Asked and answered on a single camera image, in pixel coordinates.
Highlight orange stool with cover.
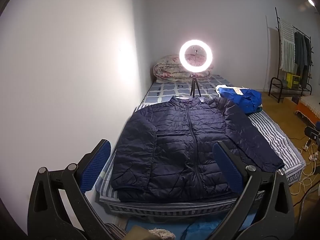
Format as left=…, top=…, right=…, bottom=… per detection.
left=296, top=95, right=320, bottom=125

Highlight black clothes rack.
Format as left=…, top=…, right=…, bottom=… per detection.
left=268, top=8, right=313, bottom=102

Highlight navy puffer jacket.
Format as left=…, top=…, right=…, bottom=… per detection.
left=111, top=97, right=284, bottom=203

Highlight blue white jacket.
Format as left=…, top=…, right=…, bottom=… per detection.
left=215, top=85, right=263, bottom=114

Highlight ring light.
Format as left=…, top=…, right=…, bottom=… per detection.
left=179, top=40, right=213, bottom=73

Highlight striped bed mattress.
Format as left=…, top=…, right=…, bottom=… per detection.
left=95, top=111, right=306, bottom=217

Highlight yellow box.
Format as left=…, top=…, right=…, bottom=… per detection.
left=286, top=73, right=300, bottom=89

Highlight white cables on floor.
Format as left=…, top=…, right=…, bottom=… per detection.
left=291, top=139, right=320, bottom=196

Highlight blue plaid bed sheet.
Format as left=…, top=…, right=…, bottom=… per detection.
left=141, top=75, right=233, bottom=106

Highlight dark hanging clothes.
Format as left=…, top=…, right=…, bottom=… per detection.
left=295, top=31, right=312, bottom=88

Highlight folded floral quilt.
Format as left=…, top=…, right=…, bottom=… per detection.
left=153, top=54, right=213, bottom=83

